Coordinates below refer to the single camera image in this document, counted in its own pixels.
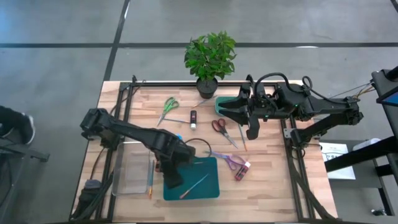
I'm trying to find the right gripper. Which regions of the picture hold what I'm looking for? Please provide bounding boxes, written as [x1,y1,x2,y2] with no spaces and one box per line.
[218,83,281,124]

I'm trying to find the red handled scissors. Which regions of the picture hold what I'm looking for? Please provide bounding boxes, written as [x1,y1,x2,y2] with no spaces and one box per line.
[211,118,239,149]

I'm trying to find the orange paintbrush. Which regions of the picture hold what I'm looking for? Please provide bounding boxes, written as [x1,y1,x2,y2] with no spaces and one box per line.
[147,160,155,200]
[179,173,210,200]

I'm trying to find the purple handled scissors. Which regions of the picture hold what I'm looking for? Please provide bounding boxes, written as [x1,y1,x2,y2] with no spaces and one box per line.
[205,150,246,171]

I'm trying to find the teal plastic tray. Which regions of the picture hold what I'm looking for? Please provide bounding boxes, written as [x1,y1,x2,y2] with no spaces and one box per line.
[163,156,221,202]

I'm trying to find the green handled scissors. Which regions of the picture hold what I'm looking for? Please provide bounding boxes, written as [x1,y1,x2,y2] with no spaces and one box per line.
[156,96,180,127]

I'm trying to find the pink paint bottle white cap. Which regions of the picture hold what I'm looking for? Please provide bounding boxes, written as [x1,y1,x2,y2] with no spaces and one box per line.
[233,161,252,182]

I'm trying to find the small green plastic bin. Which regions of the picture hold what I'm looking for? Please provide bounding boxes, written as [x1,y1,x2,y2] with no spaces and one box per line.
[215,95,239,116]

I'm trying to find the black plant pot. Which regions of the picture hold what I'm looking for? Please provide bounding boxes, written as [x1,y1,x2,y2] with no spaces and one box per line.
[195,77,219,100]

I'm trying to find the clear plastic tray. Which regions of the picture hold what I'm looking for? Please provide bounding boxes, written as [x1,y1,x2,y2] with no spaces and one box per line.
[111,141,152,197]

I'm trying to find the green leafy artificial plant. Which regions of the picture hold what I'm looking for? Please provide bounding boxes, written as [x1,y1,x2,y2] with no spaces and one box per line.
[183,30,238,82]

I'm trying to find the white printed paper sheet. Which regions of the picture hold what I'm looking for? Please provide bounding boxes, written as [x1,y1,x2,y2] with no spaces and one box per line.
[319,142,357,180]

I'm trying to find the white plastic object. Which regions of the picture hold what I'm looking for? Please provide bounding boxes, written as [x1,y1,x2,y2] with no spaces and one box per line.
[353,138,382,152]

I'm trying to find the black metal floor stand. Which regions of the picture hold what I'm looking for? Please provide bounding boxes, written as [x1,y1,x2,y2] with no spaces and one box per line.
[0,134,51,164]

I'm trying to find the black equipment stand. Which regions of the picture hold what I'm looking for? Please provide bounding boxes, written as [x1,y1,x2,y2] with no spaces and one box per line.
[324,64,398,187]

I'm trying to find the blue screen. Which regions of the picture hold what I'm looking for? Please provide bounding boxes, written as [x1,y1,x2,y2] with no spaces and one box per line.
[377,92,398,107]

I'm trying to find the person's foot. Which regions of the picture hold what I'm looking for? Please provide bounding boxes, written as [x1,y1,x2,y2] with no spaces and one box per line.
[0,105,36,146]

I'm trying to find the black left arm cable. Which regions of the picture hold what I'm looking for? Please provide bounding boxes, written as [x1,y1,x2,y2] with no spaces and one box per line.
[183,138,213,158]

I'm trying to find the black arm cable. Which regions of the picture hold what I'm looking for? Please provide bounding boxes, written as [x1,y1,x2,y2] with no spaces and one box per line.
[183,138,213,158]
[253,72,315,103]

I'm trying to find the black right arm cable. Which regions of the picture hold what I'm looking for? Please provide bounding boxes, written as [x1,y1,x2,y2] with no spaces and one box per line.
[253,72,315,103]

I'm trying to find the black aluminium table frame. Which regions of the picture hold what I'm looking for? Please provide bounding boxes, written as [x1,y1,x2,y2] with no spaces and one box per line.
[68,74,340,223]

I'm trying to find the thin brown cable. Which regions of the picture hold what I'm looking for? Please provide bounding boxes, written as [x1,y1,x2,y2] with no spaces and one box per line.
[89,146,106,181]

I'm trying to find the grey cable sleeve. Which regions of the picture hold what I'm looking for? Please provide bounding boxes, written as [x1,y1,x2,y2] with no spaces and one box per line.
[83,179,102,191]

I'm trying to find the black cable bundle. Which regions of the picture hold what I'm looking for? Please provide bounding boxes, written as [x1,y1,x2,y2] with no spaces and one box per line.
[70,172,114,221]

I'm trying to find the thin coloured wire bundle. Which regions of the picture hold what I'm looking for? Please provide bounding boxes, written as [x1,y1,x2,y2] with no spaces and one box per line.
[329,81,376,100]

